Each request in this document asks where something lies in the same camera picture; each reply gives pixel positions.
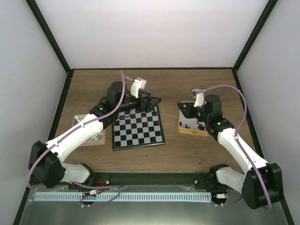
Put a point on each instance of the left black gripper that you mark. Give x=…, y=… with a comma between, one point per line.
x=147, y=108

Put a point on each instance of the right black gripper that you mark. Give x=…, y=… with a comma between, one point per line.
x=186, y=112

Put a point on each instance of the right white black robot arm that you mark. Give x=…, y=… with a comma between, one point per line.
x=260, y=184

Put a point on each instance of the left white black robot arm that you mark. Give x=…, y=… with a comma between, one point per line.
x=47, y=159

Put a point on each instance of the pile of black chess pieces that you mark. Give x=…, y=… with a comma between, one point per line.
x=193, y=125

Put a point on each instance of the pile of white chess pieces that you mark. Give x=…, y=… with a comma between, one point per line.
x=97, y=137

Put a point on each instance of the yellow metal tin box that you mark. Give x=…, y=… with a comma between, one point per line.
x=188, y=122

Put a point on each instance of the black grey chessboard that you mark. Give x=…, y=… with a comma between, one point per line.
x=137, y=129

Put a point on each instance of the pink tray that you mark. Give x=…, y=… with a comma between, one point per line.
x=89, y=142

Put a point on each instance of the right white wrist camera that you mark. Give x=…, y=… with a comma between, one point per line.
x=198, y=94

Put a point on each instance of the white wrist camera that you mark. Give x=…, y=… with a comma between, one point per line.
x=198, y=94
x=138, y=83

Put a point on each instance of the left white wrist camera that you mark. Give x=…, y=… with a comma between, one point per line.
x=138, y=83

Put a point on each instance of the black aluminium mounting rail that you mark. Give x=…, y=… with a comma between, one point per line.
x=198, y=180

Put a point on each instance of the light blue slotted cable duct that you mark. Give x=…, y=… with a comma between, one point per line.
x=197, y=197

